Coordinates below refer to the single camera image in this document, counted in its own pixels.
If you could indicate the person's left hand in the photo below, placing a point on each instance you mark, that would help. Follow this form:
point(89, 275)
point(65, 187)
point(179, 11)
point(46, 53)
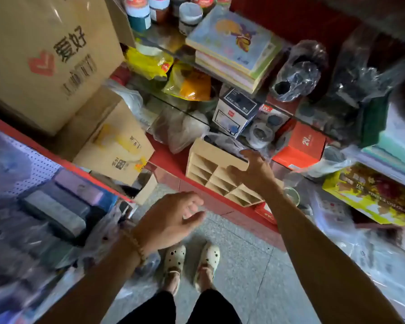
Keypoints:
point(163, 222)

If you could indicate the person's right hand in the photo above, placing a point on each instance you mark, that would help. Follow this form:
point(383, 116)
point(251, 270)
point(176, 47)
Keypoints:
point(258, 175)

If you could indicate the wooden compartment tray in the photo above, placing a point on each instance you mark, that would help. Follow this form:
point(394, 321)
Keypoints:
point(212, 172)

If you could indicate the person's right forearm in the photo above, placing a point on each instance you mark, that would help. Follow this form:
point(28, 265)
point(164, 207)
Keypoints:
point(324, 259)

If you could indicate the person's left forearm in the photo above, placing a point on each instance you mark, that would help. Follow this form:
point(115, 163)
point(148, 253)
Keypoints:
point(94, 286)

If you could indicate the person's left cream clog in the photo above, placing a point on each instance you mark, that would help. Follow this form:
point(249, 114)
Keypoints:
point(174, 259)

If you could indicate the person's cream clog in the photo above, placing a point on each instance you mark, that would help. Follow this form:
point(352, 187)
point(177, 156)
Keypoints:
point(174, 259)
point(208, 259)

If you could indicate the orange cardboard box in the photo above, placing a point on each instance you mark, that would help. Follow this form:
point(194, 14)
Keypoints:
point(300, 146)

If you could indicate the person's right cream clog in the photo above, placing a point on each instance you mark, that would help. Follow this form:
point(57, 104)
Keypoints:
point(208, 259)

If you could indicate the white and blue box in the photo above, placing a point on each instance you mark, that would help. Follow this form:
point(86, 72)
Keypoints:
point(231, 111)

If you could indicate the small brown cardboard box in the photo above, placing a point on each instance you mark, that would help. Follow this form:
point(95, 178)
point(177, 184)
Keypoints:
point(115, 141)

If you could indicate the large brown cardboard box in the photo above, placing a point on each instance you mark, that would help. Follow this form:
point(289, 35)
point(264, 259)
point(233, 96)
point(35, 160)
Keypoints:
point(27, 37)

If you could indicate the grey tape roll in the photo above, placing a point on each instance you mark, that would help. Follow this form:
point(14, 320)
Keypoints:
point(260, 136)

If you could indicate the red shop shelf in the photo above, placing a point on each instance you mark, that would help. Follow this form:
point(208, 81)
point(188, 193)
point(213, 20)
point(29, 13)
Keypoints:
point(167, 162)

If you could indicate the purple pencil case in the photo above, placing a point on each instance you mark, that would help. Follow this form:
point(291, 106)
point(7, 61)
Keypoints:
point(79, 187)

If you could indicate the crumpled clear plastic bag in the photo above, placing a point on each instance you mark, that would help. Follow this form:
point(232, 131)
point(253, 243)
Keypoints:
point(179, 128)

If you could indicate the black shorts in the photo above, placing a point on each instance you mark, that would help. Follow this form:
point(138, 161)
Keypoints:
point(209, 310)

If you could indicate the grey blue pencil case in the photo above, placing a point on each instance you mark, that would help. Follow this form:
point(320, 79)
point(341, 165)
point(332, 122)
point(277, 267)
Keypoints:
point(54, 214)

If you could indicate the yellow printed package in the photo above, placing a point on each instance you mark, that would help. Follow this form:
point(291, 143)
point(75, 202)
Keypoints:
point(368, 195)

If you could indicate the clear bag of dark items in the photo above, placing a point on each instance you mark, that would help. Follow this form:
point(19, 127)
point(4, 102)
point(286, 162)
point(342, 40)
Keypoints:
point(298, 70)

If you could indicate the orange yellow packet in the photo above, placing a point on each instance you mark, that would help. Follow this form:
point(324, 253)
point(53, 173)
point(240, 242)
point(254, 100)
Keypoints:
point(189, 83)

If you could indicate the dark green pack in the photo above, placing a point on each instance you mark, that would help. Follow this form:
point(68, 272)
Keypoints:
point(372, 118)

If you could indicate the stack of colourful books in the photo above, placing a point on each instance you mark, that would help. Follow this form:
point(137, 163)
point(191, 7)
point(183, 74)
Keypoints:
point(233, 43)

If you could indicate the white lidded jar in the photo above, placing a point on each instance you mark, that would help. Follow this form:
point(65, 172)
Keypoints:
point(189, 16)

